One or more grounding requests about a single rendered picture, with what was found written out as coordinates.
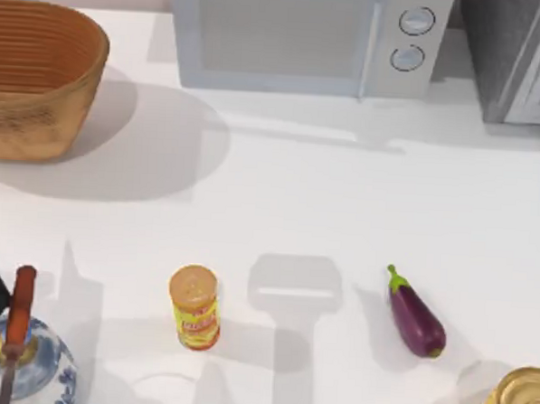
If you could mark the brown woven basket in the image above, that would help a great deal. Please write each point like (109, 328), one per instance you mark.
(36, 85)

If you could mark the yellow and red can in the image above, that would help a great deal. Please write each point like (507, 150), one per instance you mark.
(195, 309)

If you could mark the pale microwave oven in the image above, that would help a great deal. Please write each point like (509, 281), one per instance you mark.
(279, 35)

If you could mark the purple eggplant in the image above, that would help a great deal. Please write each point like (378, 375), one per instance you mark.
(415, 319)

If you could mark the gold can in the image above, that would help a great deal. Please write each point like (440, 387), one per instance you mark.
(515, 400)

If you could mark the blue and white teapot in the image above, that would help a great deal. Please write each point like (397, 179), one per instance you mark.
(22, 356)

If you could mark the microwave knob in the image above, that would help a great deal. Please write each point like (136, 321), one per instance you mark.
(407, 58)
(416, 20)

